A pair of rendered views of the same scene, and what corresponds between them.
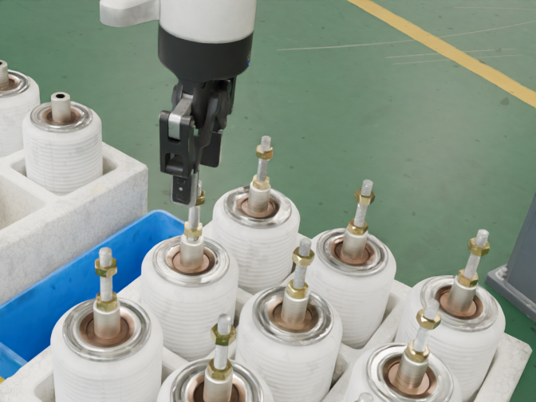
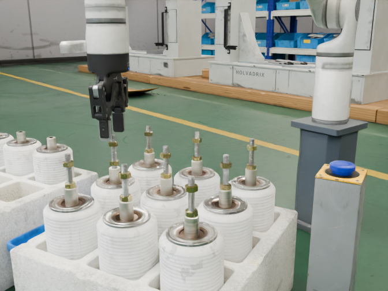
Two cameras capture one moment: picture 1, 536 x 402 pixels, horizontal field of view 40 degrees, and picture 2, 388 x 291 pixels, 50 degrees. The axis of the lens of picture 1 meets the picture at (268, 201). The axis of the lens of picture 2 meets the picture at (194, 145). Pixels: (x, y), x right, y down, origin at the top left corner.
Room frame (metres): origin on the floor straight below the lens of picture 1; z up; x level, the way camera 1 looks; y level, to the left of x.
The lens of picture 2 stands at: (-0.22, -0.09, 0.54)
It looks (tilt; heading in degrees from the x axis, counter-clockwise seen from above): 16 degrees down; 0
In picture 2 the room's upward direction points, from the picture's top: straight up
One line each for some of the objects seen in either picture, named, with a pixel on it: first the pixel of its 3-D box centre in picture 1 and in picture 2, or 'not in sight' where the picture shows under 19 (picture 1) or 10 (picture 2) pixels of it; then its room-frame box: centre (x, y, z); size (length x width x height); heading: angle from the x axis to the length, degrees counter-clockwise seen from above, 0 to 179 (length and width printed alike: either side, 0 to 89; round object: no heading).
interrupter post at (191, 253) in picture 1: (191, 250); (115, 175); (0.55, 0.07, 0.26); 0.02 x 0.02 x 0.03
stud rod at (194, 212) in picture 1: (194, 214); (114, 153); (0.55, 0.07, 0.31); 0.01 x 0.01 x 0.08
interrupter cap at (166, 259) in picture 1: (191, 261); (115, 182); (0.55, 0.07, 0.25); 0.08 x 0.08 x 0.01
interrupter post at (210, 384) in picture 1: (218, 385); (126, 209); (0.39, 0.02, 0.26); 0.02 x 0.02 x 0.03
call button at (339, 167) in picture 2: not in sight; (342, 169); (0.42, -0.33, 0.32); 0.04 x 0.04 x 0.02
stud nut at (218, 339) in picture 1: (223, 333); (124, 174); (0.39, 0.02, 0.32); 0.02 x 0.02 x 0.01; 31
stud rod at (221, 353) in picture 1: (221, 352); (125, 187); (0.39, 0.02, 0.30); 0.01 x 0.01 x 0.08
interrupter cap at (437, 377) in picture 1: (408, 377); (225, 204); (0.44, -0.14, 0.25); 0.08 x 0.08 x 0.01
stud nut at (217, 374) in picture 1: (219, 368); (125, 197); (0.39, 0.02, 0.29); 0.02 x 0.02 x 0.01; 31
